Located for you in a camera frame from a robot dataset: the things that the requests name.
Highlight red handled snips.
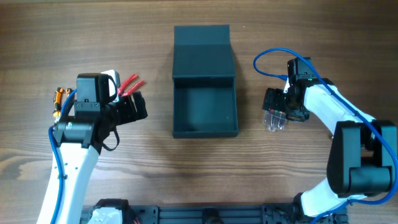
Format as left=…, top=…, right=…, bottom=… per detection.
left=118, top=73, right=146, bottom=96

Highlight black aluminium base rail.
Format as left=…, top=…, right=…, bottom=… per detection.
left=80, top=202, right=349, bottom=224

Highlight orange black pliers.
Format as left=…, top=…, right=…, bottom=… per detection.
left=52, top=87, right=73, bottom=121

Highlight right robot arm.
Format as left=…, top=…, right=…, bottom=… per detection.
left=262, top=57, right=397, bottom=222

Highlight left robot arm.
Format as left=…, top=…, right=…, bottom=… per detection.
left=37, top=70, right=147, bottom=223

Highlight blue cable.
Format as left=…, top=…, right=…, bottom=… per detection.
left=48, top=89, right=78, bottom=224
left=252, top=47, right=398, bottom=224

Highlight right blue cable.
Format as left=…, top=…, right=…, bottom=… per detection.
left=252, top=47, right=398, bottom=224

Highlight clear case coloured screwdrivers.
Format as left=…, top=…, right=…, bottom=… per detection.
left=263, top=110, right=287, bottom=132

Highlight dark green open box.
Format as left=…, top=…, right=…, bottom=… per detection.
left=172, top=25, right=239, bottom=139

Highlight left blue cable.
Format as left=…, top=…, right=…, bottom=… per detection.
left=48, top=89, right=78, bottom=224

